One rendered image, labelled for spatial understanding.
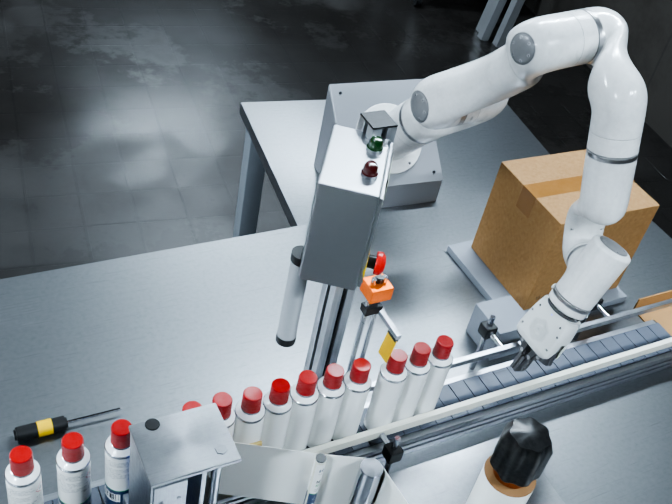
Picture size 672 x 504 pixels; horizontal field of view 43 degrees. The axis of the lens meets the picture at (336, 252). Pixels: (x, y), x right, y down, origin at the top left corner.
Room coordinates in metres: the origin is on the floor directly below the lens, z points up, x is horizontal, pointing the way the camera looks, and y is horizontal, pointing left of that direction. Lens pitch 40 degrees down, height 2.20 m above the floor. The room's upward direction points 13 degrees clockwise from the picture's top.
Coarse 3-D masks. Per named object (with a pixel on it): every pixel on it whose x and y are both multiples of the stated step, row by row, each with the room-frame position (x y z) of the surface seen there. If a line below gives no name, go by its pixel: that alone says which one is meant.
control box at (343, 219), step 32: (352, 128) 1.17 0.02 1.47; (352, 160) 1.08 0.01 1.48; (384, 160) 1.10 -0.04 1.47; (320, 192) 1.00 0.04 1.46; (352, 192) 1.00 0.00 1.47; (384, 192) 1.03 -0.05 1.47; (320, 224) 1.00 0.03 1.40; (352, 224) 1.00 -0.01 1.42; (320, 256) 1.00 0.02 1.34; (352, 256) 1.00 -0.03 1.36; (352, 288) 1.00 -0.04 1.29
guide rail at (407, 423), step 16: (624, 352) 1.41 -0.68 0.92; (640, 352) 1.43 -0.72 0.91; (576, 368) 1.33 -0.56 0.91; (592, 368) 1.35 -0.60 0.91; (528, 384) 1.25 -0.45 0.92; (544, 384) 1.27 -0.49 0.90; (480, 400) 1.18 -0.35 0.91; (496, 400) 1.20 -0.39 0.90; (416, 416) 1.10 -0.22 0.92; (432, 416) 1.11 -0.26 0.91; (368, 432) 1.04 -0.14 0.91; (384, 432) 1.05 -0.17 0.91; (320, 448) 0.97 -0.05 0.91; (336, 448) 0.99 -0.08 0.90
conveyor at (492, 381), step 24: (624, 336) 1.51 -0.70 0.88; (648, 336) 1.53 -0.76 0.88; (576, 360) 1.39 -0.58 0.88; (456, 384) 1.24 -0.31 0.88; (480, 384) 1.25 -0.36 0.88; (504, 384) 1.27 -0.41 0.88; (552, 384) 1.30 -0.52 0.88; (480, 408) 1.19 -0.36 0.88; (360, 432) 1.06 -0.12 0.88; (408, 432) 1.09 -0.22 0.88
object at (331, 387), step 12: (336, 372) 1.01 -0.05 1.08; (324, 384) 1.01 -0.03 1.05; (336, 384) 1.00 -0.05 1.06; (324, 396) 0.99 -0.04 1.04; (336, 396) 1.00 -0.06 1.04; (324, 408) 0.99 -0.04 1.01; (336, 408) 1.00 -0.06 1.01; (324, 420) 0.99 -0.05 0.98; (336, 420) 1.01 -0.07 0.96; (312, 432) 0.99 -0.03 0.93; (324, 432) 0.99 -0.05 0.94; (312, 444) 0.99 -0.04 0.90
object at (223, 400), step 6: (216, 396) 0.90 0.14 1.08; (222, 396) 0.90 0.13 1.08; (228, 396) 0.91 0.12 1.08; (216, 402) 0.89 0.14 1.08; (222, 402) 0.89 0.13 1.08; (228, 402) 0.89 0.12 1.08; (222, 408) 0.88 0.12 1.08; (228, 408) 0.89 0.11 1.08; (222, 414) 0.88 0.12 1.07; (228, 414) 0.89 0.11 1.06; (234, 414) 0.91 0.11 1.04; (228, 420) 0.89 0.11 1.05; (234, 420) 0.90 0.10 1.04; (228, 426) 0.88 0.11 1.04
